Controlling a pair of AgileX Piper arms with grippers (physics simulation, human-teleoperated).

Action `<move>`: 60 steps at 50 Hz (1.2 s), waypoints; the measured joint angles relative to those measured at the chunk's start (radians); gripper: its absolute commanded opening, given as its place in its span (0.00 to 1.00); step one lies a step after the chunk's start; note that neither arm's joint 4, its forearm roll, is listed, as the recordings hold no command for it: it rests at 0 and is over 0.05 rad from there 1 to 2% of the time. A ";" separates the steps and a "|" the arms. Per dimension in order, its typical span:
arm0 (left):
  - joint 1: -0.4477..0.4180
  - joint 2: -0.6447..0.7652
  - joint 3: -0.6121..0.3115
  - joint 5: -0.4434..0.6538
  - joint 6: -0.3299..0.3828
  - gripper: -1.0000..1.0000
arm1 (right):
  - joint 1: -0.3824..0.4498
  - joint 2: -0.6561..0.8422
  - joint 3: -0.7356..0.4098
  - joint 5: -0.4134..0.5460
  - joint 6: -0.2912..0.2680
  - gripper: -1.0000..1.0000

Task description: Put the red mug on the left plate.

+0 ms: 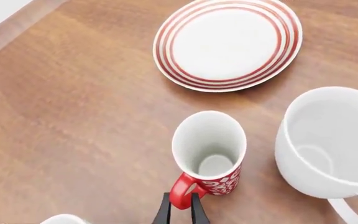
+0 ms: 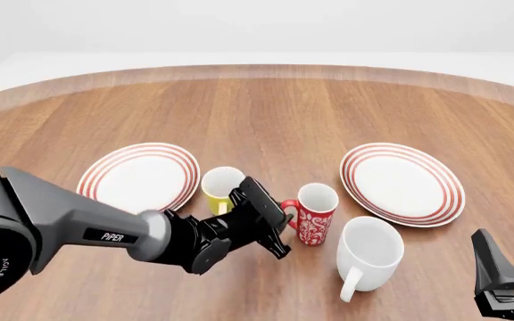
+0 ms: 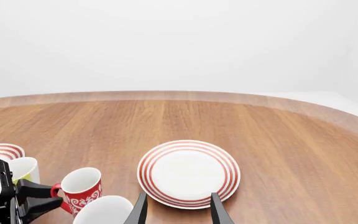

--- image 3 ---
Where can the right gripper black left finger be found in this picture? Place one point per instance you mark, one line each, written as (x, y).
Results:
(141, 211)

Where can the red mug with white pattern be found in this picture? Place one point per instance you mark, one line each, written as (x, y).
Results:
(84, 198)

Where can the white plate with red rings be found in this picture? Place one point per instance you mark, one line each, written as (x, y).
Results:
(2, 149)
(186, 173)

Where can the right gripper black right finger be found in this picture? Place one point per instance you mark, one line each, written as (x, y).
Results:
(218, 211)

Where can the plain white mug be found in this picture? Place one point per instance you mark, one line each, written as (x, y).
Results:
(104, 210)

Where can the white mug with yellow-green inside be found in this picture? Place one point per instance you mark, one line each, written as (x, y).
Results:
(23, 166)

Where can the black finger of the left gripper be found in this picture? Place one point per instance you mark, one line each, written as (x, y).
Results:
(40, 205)
(33, 189)

